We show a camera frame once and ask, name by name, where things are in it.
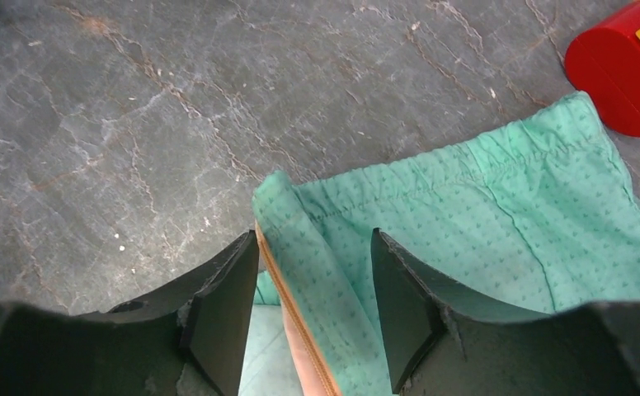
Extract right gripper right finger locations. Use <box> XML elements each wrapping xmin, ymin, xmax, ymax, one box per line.
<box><xmin>370</xmin><ymin>229</ymin><xmax>640</xmax><ymax>395</ymax></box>

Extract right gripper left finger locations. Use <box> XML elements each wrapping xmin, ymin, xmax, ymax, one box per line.
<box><xmin>0</xmin><ymin>231</ymin><xmax>259</xmax><ymax>395</ymax></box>

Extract green and orange jacket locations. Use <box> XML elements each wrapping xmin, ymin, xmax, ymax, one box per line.
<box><xmin>252</xmin><ymin>92</ymin><xmax>640</xmax><ymax>395</ymax></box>

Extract red cylinder block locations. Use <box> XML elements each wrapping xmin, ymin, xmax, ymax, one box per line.
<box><xmin>564</xmin><ymin>1</ymin><xmax>640</xmax><ymax>138</ymax></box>

